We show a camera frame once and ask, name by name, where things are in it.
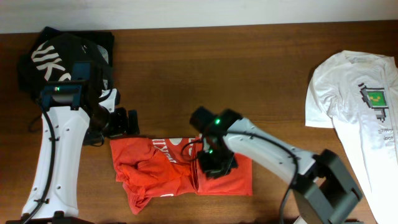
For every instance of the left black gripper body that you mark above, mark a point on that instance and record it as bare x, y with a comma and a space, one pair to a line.
117, 123

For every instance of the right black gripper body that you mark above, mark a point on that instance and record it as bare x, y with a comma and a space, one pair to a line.
213, 163

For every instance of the red orange soccer t-shirt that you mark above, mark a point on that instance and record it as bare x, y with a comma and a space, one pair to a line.
164, 167

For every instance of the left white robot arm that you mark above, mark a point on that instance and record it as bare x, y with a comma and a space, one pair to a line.
75, 113

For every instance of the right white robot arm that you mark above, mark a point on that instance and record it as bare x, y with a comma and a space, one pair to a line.
324, 190

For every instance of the black Nike t-shirt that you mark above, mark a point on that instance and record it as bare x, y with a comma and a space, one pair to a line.
53, 62

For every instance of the black folded garment underneath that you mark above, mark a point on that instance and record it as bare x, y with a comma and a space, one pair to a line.
102, 40

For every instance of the white graphic t-shirt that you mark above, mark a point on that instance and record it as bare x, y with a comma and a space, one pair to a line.
355, 93

